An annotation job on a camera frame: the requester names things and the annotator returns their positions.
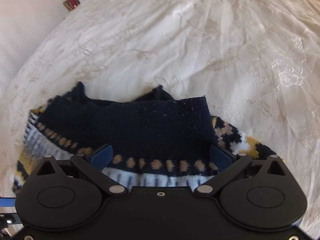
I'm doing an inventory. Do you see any cream floral embroidered bedspread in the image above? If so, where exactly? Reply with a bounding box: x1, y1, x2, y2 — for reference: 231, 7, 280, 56
1, 0, 319, 238

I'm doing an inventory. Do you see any navy yellow patterned knit sweater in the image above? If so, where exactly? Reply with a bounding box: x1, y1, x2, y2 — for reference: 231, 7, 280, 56
12, 83, 274, 193

